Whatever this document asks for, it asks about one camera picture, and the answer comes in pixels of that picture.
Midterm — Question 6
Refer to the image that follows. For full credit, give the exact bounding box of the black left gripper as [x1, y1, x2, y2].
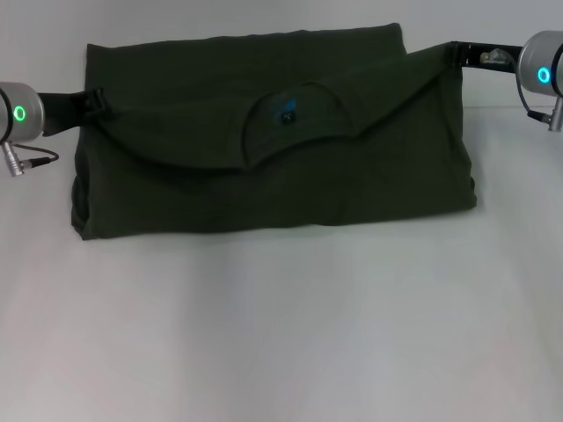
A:
[37, 87, 109, 134]

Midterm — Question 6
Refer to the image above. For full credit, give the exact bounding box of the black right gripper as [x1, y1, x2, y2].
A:
[445, 40, 528, 70]

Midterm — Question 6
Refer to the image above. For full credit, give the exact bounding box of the dark green FREE! t-shirt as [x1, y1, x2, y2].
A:
[69, 21, 479, 242]

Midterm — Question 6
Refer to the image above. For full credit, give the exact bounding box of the left arm cable with plug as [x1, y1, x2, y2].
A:
[0, 140, 61, 178]

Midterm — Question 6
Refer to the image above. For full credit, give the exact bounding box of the arm cable with plug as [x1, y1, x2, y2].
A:
[513, 65, 563, 134]
[0, 140, 61, 178]

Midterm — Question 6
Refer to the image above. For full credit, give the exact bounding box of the right arm cable with plug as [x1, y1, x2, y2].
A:
[513, 65, 563, 134]

